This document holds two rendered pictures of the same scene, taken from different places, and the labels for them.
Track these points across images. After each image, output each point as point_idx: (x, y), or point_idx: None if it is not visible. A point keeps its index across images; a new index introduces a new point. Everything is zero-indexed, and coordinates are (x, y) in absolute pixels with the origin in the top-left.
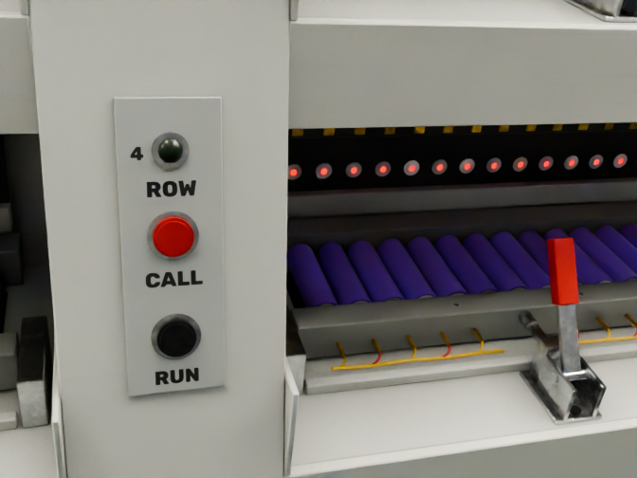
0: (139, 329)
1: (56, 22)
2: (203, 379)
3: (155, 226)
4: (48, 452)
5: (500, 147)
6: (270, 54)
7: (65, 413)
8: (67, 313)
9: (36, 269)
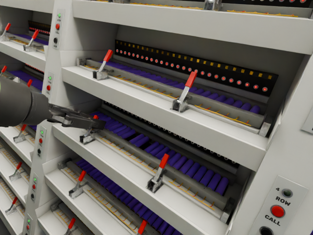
0: (258, 224)
1: (272, 155)
2: None
3: (274, 206)
4: (222, 230)
5: None
6: None
7: (232, 228)
8: (243, 210)
9: (236, 184)
